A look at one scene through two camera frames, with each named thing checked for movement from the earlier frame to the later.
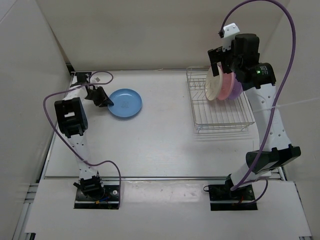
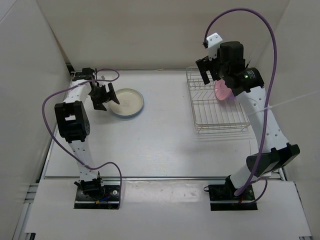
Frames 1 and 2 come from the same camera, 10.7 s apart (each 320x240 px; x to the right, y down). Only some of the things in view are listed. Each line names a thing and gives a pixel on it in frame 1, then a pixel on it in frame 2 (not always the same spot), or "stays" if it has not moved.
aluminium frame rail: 281,173 stays
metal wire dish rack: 233,115 stays
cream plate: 214,84 -> 131,101
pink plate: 228,81 stays
